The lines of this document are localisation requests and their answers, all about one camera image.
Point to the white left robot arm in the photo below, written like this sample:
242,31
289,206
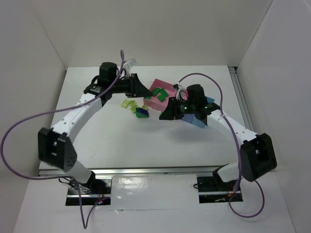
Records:
55,145

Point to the green sloped lego piece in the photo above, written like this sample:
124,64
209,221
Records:
155,91

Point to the large pink container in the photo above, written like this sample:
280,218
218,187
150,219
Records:
154,103

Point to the purple blue container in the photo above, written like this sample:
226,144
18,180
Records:
188,118

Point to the green 2x4 lego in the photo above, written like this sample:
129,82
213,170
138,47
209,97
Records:
163,92

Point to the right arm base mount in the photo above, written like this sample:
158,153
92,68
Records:
211,189

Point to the green stepped lego assembly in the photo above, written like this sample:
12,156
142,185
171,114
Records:
161,98

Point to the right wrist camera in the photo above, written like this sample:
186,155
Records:
179,90

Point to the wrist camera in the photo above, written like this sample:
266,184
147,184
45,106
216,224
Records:
179,90
130,63

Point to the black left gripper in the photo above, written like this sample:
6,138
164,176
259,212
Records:
133,85

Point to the aluminium side rail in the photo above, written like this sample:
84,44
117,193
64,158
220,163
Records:
241,98

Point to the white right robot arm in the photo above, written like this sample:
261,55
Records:
256,155

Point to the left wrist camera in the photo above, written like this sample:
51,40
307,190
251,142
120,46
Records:
130,63

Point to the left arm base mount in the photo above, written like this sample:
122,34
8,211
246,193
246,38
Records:
101,194

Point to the aluminium front rail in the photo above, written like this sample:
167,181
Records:
155,170

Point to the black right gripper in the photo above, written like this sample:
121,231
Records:
171,109

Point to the dark blue lego brick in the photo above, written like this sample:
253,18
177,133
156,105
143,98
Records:
141,110

